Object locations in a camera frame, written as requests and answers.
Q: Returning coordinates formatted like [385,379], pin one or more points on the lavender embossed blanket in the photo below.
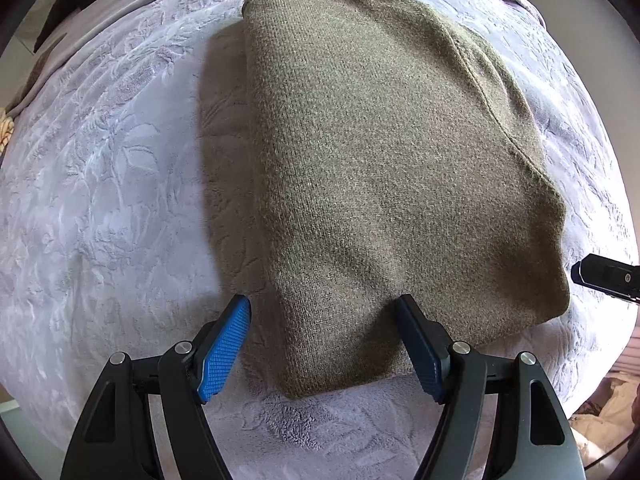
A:
[100,185]

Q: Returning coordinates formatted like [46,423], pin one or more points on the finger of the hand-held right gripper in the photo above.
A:
[607,276]

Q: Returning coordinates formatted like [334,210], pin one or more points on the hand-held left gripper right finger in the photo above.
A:
[422,355]

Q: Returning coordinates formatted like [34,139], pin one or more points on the beige crumpled cloth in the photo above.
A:
[620,405]

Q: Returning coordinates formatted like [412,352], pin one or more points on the yellow patterned cloth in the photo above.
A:
[5,135]

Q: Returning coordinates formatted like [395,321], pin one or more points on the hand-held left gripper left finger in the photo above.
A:
[222,355]

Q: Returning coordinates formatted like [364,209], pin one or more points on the olive knit sweater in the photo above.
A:
[390,160]

